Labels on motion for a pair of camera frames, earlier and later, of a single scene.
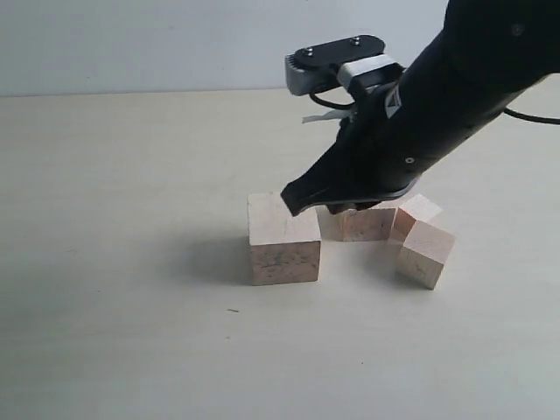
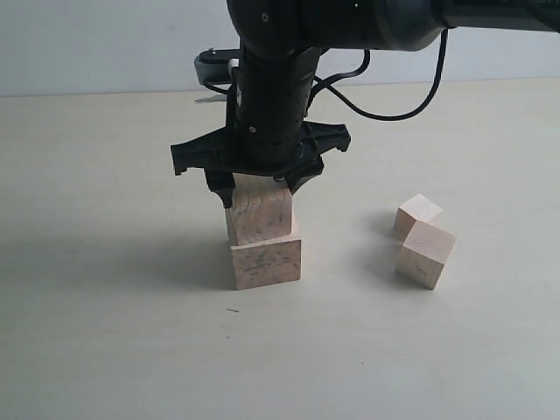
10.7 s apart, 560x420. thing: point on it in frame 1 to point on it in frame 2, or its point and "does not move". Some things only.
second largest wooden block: (366, 225) to (262, 209)
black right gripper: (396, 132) to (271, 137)
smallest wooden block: (418, 208) does not move
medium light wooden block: (421, 258) does not move
